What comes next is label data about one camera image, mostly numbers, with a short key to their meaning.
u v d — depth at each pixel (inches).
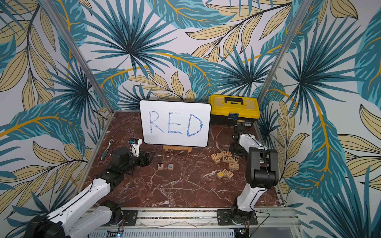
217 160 35.8
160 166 34.6
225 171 34.0
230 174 33.8
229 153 37.2
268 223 27.9
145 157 29.0
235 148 32.8
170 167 34.8
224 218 29.0
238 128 31.4
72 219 16.6
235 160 36.2
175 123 34.6
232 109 40.4
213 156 36.4
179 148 37.0
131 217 28.8
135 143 27.8
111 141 39.5
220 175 33.8
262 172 19.1
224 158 36.3
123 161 24.6
